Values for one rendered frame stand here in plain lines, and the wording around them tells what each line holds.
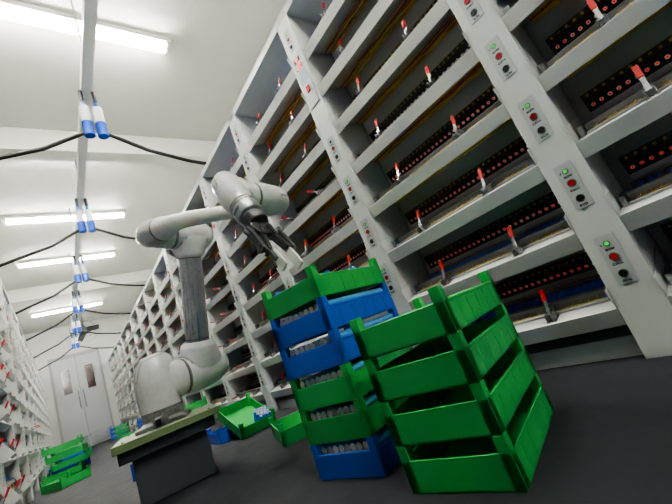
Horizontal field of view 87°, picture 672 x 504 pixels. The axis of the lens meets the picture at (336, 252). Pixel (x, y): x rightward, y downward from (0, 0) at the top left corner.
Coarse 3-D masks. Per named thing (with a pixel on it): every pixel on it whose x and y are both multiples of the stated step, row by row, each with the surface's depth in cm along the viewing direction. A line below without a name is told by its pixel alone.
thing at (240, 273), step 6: (258, 252) 218; (258, 258) 219; (264, 258) 215; (270, 258) 239; (246, 264) 239; (252, 264) 226; (258, 264) 222; (264, 264) 247; (234, 270) 252; (240, 270) 253; (246, 270) 234; (252, 270) 259; (258, 270) 255; (234, 276) 250; (240, 276) 242
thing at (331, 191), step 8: (336, 176) 154; (336, 184) 156; (328, 192) 161; (336, 192) 158; (320, 200) 166; (328, 200) 184; (336, 200) 180; (312, 208) 171; (320, 208) 184; (304, 216) 177; (312, 216) 200; (296, 224) 184; (304, 224) 197; (288, 232) 190; (296, 232) 203
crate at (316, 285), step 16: (336, 272) 90; (352, 272) 96; (368, 272) 101; (288, 288) 89; (304, 288) 85; (320, 288) 83; (336, 288) 88; (352, 288) 93; (368, 288) 106; (272, 304) 93; (288, 304) 89; (304, 304) 86
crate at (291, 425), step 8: (288, 416) 160; (296, 416) 161; (272, 424) 155; (280, 424) 131; (288, 424) 159; (296, 424) 133; (272, 432) 155; (280, 432) 130; (288, 432) 131; (296, 432) 132; (304, 432) 133; (280, 440) 134; (288, 440) 130; (296, 440) 131
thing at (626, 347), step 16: (576, 336) 106; (592, 336) 99; (608, 336) 93; (624, 336) 88; (528, 352) 109; (544, 352) 103; (560, 352) 100; (576, 352) 97; (592, 352) 94; (608, 352) 91; (624, 352) 89; (640, 352) 86; (544, 368) 103; (288, 400) 222
